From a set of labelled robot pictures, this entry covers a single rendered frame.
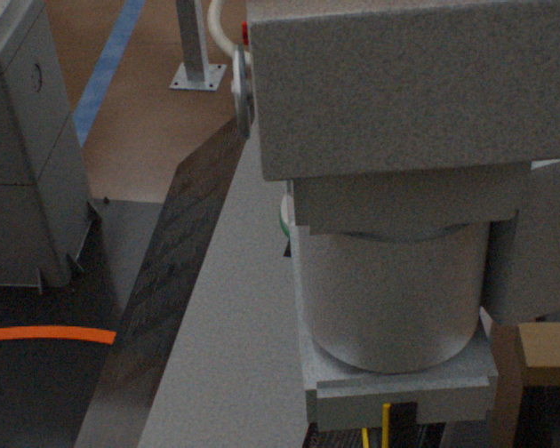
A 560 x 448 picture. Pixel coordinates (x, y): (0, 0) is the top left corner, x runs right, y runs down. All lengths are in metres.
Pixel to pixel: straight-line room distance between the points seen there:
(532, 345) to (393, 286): 0.78
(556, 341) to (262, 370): 0.50
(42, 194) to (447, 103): 2.21
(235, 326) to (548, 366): 0.53
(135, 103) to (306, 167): 3.15
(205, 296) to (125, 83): 2.37
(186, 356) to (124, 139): 2.12
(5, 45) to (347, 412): 1.79
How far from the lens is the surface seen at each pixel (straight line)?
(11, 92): 2.57
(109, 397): 1.69
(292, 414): 1.45
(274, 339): 1.55
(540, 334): 1.63
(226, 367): 1.52
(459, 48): 0.61
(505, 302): 0.95
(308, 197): 0.76
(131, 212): 3.20
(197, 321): 1.60
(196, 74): 3.84
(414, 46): 0.61
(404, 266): 0.83
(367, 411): 0.97
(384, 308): 0.87
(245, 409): 1.46
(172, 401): 1.49
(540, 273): 0.94
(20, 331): 2.87
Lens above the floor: 2.01
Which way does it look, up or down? 41 degrees down
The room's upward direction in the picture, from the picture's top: 4 degrees counter-clockwise
